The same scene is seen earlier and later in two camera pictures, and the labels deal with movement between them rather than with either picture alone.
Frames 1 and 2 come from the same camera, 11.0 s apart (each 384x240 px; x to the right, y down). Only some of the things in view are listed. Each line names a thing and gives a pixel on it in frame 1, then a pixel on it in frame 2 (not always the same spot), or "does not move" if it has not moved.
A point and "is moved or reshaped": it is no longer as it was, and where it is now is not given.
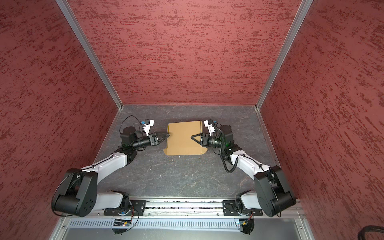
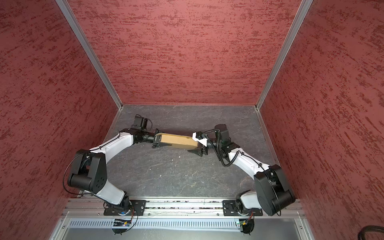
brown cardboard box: [179, 142] is moved or reshaped
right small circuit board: [245, 223] does not move
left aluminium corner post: [74, 23] does not move
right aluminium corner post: [303, 10] does not move
